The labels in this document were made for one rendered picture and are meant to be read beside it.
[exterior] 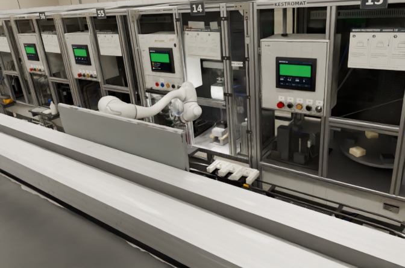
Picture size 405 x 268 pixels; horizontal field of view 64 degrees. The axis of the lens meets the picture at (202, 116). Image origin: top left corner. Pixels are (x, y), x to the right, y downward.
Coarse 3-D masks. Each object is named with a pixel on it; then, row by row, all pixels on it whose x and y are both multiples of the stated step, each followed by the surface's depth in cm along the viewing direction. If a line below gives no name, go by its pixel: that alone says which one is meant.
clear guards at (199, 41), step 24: (192, 24) 233; (216, 24) 221; (240, 24) 211; (192, 48) 240; (216, 48) 228; (240, 48) 217; (192, 72) 248; (216, 72) 235; (240, 72) 223; (216, 96) 242; (240, 96) 230; (168, 120) 282; (240, 120) 237; (240, 144) 244
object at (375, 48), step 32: (288, 32) 196; (320, 32) 185; (352, 32) 175; (384, 32) 167; (352, 64) 181; (384, 64) 172; (352, 96) 187; (384, 96) 177; (288, 128) 219; (320, 128) 205; (288, 160) 227
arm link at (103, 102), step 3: (105, 96) 217; (108, 96) 215; (111, 96) 215; (114, 96) 218; (102, 99) 215; (105, 99) 212; (108, 99) 210; (111, 99) 210; (99, 102) 216; (102, 102) 212; (105, 102) 210; (99, 105) 215; (102, 105) 211; (105, 105) 208; (99, 108) 216; (102, 108) 211; (99, 111) 217; (102, 111) 212
